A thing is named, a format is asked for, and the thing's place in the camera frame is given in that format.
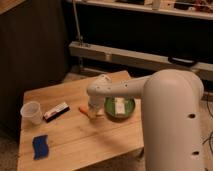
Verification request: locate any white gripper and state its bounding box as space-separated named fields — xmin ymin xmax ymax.
xmin=88 ymin=96 xmax=104 ymax=119

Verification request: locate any orange pepper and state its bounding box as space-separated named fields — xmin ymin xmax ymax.
xmin=78 ymin=106 xmax=89 ymax=116

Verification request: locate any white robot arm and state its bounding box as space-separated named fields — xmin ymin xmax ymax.
xmin=87 ymin=69 xmax=205 ymax=171

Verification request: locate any green bowl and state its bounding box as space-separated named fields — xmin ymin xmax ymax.
xmin=104 ymin=97 xmax=135 ymax=120

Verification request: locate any white block in bowl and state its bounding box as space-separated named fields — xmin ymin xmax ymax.
xmin=115 ymin=98 xmax=125 ymax=114

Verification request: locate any wooden table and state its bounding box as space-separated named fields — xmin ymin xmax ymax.
xmin=17 ymin=78 xmax=143 ymax=171

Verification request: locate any black and white box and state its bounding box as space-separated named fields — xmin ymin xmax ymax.
xmin=43 ymin=102 xmax=70 ymax=122

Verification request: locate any blue sponge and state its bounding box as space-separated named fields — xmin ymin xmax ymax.
xmin=32 ymin=135 xmax=49 ymax=160

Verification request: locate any translucent plastic cup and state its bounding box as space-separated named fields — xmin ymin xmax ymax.
xmin=20 ymin=101 xmax=43 ymax=125

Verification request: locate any grey metal shelf beam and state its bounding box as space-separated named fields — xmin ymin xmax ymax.
xmin=69 ymin=41 xmax=213 ymax=73

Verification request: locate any metal vertical pole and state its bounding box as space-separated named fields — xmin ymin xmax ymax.
xmin=72 ymin=0 xmax=83 ymax=46

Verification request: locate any black handle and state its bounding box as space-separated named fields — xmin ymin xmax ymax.
xmin=168 ymin=57 xmax=198 ymax=67

